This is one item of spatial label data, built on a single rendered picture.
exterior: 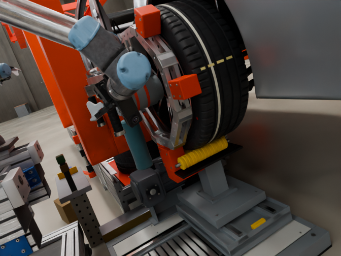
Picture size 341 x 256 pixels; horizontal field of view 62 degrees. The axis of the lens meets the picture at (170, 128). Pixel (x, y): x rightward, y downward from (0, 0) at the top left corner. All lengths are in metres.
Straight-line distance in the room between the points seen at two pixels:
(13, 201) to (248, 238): 0.92
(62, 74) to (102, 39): 0.95
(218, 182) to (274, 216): 0.30
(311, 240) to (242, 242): 0.29
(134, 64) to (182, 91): 0.36
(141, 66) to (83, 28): 0.14
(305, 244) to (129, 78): 1.04
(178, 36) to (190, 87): 0.20
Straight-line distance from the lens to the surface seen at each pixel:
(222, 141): 1.32
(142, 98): 1.20
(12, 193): 0.99
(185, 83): 0.95
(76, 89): 1.59
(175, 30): 1.07
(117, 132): 1.06
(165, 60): 1.03
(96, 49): 0.65
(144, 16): 1.07
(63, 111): 3.51
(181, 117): 1.05
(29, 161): 1.47
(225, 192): 1.50
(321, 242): 1.42
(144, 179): 1.52
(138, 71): 0.62
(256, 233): 1.36
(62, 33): 0.80
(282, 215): 1.43
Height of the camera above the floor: 0.98
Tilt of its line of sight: 14 degrees down
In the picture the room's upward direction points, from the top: 18 degrees counter-clockwise
